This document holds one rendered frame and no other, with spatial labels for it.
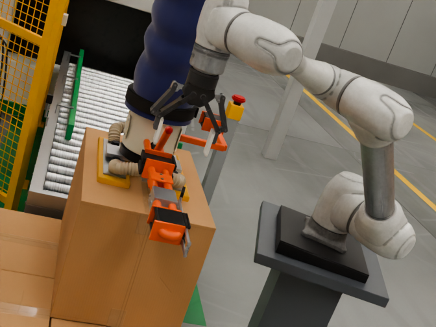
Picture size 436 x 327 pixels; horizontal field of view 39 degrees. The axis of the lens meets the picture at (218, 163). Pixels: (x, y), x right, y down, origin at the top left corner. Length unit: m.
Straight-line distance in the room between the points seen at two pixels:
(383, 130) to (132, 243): 0.78
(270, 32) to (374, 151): 0.70
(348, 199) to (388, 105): 0.62
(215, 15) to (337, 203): 1.10
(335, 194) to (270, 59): 1.09
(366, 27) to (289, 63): 11.26
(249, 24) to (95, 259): 0.84
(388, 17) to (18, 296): 11.30
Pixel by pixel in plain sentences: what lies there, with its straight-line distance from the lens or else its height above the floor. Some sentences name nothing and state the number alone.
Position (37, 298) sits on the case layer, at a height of 0.54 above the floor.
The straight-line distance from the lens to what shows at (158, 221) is 1.40.
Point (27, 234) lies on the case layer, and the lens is 2.32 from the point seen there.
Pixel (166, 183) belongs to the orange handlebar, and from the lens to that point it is 1.64.
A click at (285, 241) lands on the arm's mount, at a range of 2.26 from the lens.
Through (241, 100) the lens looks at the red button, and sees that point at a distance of 2.97.
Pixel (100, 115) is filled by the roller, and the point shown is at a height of 0.53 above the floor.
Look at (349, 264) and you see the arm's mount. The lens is 2.33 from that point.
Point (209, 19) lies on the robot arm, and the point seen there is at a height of 1.54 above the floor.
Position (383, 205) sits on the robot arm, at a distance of 2.12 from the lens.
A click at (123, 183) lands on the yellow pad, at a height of 0.96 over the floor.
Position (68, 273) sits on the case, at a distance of 1.86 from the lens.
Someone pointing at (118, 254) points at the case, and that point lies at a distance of 1.83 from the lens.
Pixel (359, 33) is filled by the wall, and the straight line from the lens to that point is 12.54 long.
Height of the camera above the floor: 1.73
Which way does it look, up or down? 20 degrees down
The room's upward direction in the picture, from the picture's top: 19 degrees clockwise
